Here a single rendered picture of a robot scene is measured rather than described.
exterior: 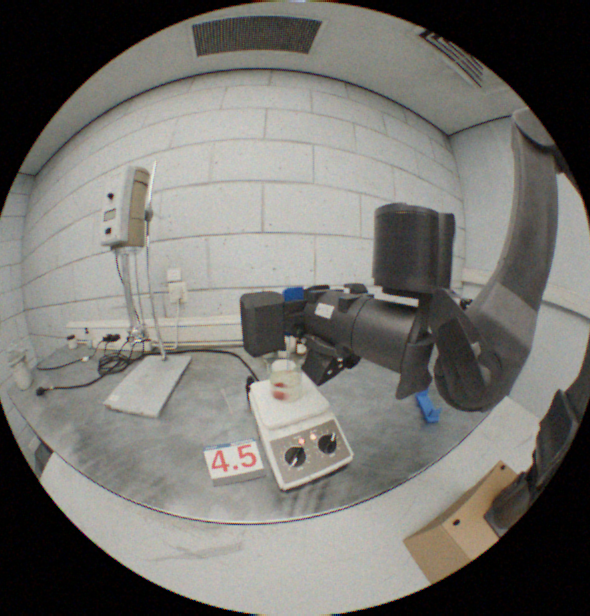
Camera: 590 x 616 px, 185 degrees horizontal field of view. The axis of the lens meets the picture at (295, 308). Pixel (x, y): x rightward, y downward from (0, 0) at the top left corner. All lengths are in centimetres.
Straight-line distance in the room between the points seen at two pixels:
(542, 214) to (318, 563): 39
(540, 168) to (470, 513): 30
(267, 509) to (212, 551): 11
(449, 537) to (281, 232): 88
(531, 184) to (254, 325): 24
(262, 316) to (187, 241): 68
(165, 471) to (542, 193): 54
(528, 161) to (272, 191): 78
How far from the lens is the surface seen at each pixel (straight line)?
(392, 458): 39
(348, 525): 33
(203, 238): 79
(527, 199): 15
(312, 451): 32
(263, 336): 16
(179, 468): 40
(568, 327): 148
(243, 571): 33
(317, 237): 79
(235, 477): 35
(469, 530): 28
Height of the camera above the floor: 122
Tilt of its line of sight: 14 degrees down
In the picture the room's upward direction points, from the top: straight up
